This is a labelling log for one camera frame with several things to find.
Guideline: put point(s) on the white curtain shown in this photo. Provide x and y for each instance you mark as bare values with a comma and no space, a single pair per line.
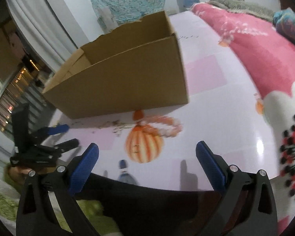
49,27

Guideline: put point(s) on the brown cardboard box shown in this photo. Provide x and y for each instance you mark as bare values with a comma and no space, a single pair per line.
136,66

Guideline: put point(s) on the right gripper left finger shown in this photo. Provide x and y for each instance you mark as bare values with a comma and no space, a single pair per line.
35,214

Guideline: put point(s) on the left hand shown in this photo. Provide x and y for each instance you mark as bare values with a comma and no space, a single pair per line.
19,174

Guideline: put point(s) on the pink floral bed blanket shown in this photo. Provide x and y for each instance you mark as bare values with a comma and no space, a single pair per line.
269,59

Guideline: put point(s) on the blue patterned pillow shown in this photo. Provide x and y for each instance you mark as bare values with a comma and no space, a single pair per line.
284,22

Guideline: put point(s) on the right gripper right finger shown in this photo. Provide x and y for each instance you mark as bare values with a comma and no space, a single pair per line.
247,205

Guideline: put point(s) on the grey fuzzy blanket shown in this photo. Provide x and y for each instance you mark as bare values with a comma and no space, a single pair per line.
236,6

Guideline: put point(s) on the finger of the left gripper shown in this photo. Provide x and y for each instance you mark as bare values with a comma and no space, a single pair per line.
60,148
56,128

